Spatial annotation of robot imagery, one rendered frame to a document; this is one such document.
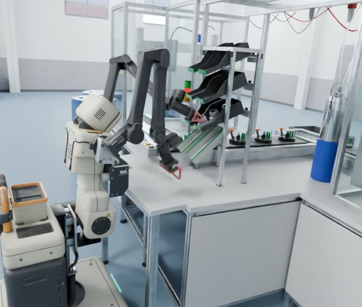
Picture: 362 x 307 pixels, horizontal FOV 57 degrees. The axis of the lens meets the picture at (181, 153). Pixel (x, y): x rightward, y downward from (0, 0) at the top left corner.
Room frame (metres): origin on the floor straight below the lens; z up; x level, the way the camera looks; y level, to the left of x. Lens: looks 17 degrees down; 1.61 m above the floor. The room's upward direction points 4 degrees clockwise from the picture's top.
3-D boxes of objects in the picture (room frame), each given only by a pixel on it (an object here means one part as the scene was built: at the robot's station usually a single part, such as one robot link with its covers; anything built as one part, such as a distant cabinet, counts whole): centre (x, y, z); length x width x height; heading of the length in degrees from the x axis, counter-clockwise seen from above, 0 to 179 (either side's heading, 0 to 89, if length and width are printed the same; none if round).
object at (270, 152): (2.53, -0.43, 0.91); 1.24 x 0.33 x 0.10; 115
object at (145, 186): (2.04, 0.07, 0.84); 0.90 x 0.70 x 0.03; 31
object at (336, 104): (2.12, -0.97, 1.32); 0.14 x 0.14 x 0.38
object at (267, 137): (2.64, -0.67, 1.01); 0.24 x 0.24 x 0.13; 25
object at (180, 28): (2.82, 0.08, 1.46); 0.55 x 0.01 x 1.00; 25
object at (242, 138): (2.53, -0.44, 1.01); 0.24 x 0.24 x 0.13; 25
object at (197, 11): (2.56, -0.05, 1.46); 0.03 x 0.03 x 1.00; 25
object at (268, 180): (2.51, -0.39, 0.84); 1.50 x 1.41 x 0.03; 25
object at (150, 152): (2.31, 0.24, 0.93); 0.21 x 0.07 x 0.06; 25
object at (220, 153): (2.05, -0.25, 1.26); 0.36 x 0.21 x 0.80; 25
